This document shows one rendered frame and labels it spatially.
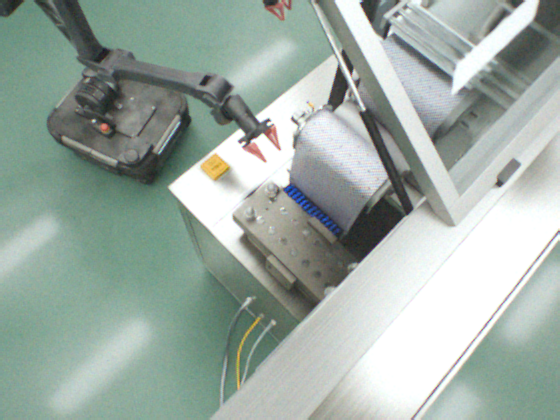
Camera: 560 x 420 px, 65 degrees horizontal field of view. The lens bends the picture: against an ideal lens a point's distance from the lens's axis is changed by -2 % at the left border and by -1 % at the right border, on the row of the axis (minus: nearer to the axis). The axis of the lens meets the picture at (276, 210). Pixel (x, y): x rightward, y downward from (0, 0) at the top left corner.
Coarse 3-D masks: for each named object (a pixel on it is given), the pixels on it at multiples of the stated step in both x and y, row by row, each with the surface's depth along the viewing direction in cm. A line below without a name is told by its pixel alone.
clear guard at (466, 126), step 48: (384, 0) 55; (432, 0) 59; (480, 0) 63; (528, 0) 67; (384, 48) 56; (432, 48) 59; (480, 48) 63; (528, 48) 68; (432, 96) 60; (480, 96) 64; (528, 96) 69; (480, 144) 65
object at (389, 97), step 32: (320, 0) 52; (352, 0) 51; (352, 32) 52; (352, 64) 56; (384, 64) 54; (384, 96) 55; (416, 128) 57; (384, 160) 62; (416, 160) 59; (448, 192) 61; (480, 192) 64
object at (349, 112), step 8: (344, 104) 121; (352, 104) 122; (336, 112) 120; (344, 112) 120; (352, 112) 120; (344, 120) 119; (352, 120) 119; (360, 120) 119; (352, 128) 119; (360, 128) 118; (384, 128) 121; (368, 136) 118; (384, 136) 118; (392, 144) 117; (392, 152) 116; (400, 152) 116; (400, 160) 115; (400, 168) 115; (408, 168) 115
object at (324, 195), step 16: (304, 160) 117; (304, 176) 124; (320, 176) 116; (304, 192) 132; (320, 192) 123; (336, 192) 116; (320, 208) 131; (336, 208) 122; (352, 208) 115; (336, 224) 130
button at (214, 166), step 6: (210, 156) 147; (216, 156) 147; (204, 162) 146; (210, 162) 146; (216, 162) 146; (222, 162) 147; (204, 168) 145; (210, 168) 146; (216, 168) 146; (222, 168) 146; (228, 168) 147; (210, 174) 145; (216, 174) 145; (222, 174) 147; (216, 180) 146
